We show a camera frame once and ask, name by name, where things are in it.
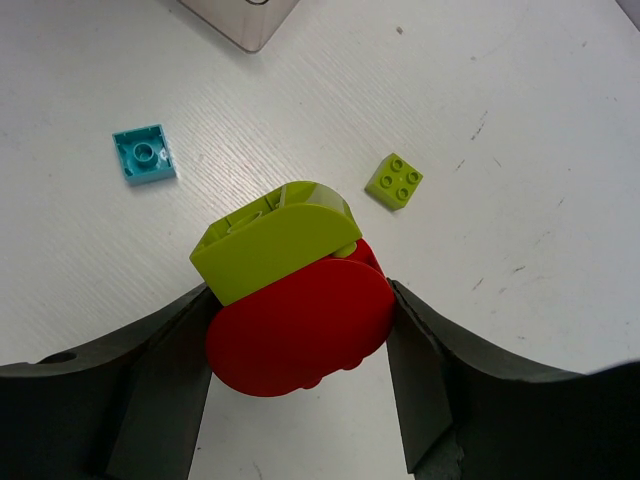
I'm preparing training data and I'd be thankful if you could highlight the red rounded lego brick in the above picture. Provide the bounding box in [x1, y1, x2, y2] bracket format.
[205, 239, 395, 397]

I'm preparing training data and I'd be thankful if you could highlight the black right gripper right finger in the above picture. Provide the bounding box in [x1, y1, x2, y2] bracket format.
[387, 282, 639, 479]

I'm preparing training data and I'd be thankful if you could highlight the clear bin nearest front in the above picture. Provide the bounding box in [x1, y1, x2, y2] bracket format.
[182, 0, 299, 53]

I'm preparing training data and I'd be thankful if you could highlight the blue square lego brick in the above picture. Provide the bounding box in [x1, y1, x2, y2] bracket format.
[112, 124, 176, 186]

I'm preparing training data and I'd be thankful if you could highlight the green square lego brick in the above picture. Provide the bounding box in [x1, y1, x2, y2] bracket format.
[365, 153, 423, 211]

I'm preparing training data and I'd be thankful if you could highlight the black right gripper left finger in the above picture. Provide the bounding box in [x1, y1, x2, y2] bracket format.
[1, 285, 221, 479]

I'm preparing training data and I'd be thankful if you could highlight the green rounded lego brick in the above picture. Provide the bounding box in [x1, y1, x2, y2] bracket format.
[190, 181, 362, 306]

